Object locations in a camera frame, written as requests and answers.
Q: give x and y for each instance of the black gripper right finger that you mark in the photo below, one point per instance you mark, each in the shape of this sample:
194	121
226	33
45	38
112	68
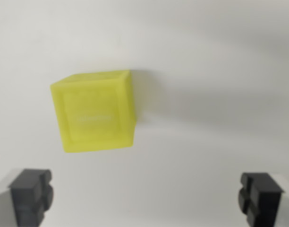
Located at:
262	201

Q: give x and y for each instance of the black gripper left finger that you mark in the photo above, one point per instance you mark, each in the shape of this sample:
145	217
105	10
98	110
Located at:
26	198

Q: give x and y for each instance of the yellow translucent cube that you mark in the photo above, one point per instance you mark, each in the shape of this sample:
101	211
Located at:
95	113

